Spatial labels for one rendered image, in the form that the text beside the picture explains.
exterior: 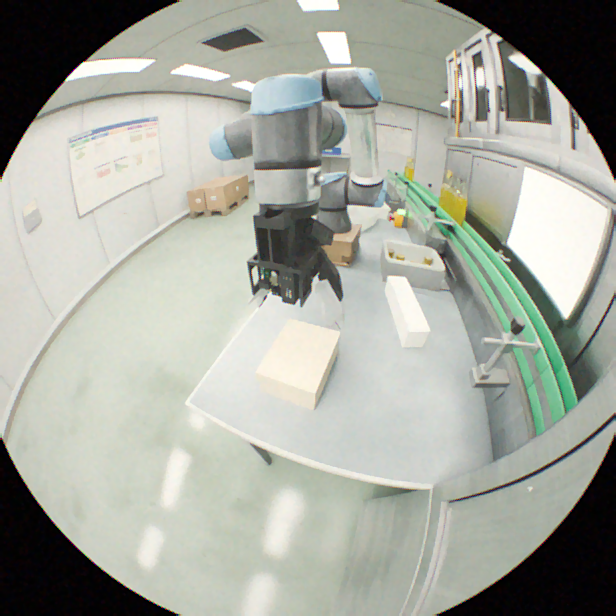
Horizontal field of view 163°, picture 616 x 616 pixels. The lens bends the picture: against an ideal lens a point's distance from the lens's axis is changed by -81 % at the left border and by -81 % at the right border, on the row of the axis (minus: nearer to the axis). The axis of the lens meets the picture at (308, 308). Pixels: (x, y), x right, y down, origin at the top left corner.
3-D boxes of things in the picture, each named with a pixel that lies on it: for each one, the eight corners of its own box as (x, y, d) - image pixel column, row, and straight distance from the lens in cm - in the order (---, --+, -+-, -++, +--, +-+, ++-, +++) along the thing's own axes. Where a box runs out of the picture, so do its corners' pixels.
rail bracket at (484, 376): (498, 401, 62) (555, 336, 50) (444, 402, 53) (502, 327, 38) (494, 385, 64) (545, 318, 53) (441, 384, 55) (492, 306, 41)
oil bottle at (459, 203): (459, 238, 111) (469, 194, 107) (448, 235, 109) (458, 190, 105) (455, 233, 116) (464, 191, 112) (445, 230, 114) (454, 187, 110)
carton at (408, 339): (402, 347, 62) (409, 331, 58) (384, 291, 78) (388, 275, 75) (422, 347, 64) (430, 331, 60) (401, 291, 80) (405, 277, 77)
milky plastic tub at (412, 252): (439, 290, 88) (447, 270, 84) (381, 281, 82) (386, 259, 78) (429, 266, 102) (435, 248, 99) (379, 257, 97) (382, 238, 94)
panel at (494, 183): (569, 328, 71) (615, 211, 68) (565, 327, 68) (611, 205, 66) (465, 208, 136) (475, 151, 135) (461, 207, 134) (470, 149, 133)
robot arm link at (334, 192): (322, 201, 101) (321, 170, 99) (354, 203, 98) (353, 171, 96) (312, 207, 90) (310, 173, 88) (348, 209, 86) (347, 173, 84)
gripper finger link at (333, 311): (331, 350, 35) (295, 302, 31) (342, 323, 39) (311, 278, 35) (350, 346, 33) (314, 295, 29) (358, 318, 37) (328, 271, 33)
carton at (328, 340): (261, 391, 51) (255, 372, 45) (291, 339, 59) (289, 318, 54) (314, 410, 49) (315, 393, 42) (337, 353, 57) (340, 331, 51)
